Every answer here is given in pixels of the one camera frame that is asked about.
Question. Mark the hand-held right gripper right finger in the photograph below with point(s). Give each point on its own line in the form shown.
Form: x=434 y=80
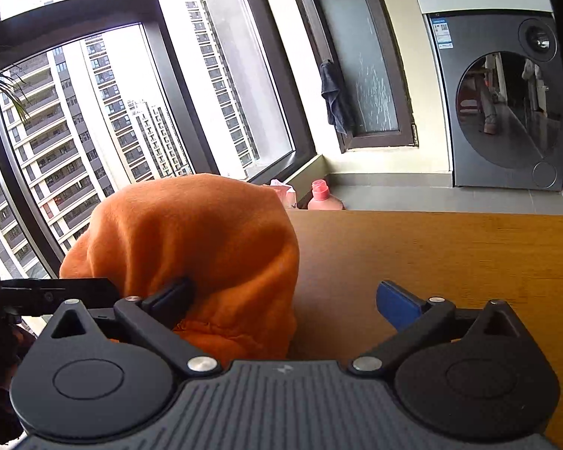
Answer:
x=399 y=301

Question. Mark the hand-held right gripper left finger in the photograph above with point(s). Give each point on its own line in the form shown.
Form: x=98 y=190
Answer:
x=173 y=301

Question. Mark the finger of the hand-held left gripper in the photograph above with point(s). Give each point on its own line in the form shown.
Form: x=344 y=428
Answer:
x=51 y=290

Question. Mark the orange pumpkin costume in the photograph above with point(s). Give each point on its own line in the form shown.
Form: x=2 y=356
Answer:
x=201 y=243

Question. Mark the pink detergent bottle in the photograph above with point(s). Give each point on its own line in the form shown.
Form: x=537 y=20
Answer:
x=323 y=199

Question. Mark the pink detergent refill bag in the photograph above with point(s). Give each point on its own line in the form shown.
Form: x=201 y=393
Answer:
x=284 y=194

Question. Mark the dark hanging cloth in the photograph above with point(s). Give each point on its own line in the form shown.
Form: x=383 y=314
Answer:
x=337 y=98

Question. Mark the grey washing machine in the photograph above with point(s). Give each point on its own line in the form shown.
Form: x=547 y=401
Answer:
x=497 y=93

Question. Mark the frosted glass window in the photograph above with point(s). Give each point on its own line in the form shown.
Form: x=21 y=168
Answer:
x=356 y=61

